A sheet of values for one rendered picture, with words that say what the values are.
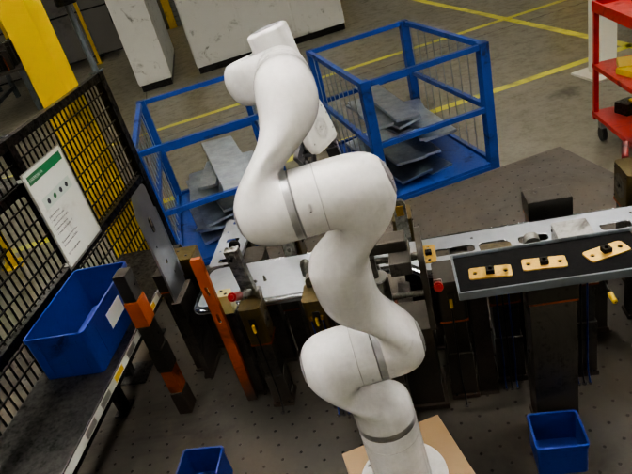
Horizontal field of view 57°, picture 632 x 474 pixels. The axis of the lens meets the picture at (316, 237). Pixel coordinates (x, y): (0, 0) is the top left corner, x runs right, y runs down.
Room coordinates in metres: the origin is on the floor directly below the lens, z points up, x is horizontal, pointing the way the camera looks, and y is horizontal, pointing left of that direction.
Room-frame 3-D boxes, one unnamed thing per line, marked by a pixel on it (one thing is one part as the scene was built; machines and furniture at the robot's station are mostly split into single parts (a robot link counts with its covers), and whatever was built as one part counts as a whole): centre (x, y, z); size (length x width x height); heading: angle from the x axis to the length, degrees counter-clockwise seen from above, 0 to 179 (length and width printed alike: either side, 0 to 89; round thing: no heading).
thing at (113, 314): (1.32, 0.64, 1.10); 0.30 x 0.17 x 0.13; 168
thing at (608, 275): (0.93, -0.43, 1.16); 0.37 x 0.14 x 0.02; 78
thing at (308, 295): (1.17, 0.05, 0.88); 0.11 x 0.07 x 0.37; 168
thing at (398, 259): (1.13, -0.14, 0.95); 0.18 x 0.13 x 0.49; 78
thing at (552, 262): (0.93, -0.43, 1.17); 0.08 x 0.04 x 0.01; 73
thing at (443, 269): (1.09, -0.27, 0.89); 0.12 x 0.07 x 0.38; 168
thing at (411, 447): (0.82, -0.04, 0.88); 0.19 x 0.19 x 0.18
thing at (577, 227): (1.06, -0.57, 0.90); 0.13 x 0.08 x 0.41; 168
